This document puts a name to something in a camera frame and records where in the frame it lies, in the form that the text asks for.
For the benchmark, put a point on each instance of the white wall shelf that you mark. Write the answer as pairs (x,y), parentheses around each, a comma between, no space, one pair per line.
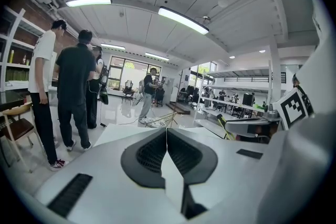
(15,34)

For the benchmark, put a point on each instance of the black office chair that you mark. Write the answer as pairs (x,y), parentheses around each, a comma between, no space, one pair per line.
(128,89)

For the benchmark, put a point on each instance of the long ceiling light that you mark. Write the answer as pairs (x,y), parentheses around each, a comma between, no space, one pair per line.
(88,1)
(113,46)
(183,20)
(157,56)

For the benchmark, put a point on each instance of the wooden chair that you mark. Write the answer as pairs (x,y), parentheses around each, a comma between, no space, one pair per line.
(19,128)

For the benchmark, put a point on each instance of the white metal rack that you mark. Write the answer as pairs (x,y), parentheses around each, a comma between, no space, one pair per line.
(236,73)

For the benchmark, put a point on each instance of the green bottle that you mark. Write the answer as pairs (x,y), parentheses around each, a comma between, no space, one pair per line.
(11,57)

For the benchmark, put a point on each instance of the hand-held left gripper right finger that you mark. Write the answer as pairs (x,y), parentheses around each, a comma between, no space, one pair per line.
(231,165)

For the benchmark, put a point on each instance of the black table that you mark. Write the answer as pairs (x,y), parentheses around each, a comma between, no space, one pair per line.
(10,99)

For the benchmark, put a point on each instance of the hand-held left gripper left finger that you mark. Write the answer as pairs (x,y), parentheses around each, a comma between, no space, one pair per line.
(86,165)

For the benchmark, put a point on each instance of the black-framed window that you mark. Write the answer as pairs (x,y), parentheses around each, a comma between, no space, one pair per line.
(123,70)

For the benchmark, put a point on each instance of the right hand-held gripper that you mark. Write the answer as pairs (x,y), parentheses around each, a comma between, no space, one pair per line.
(292,107)

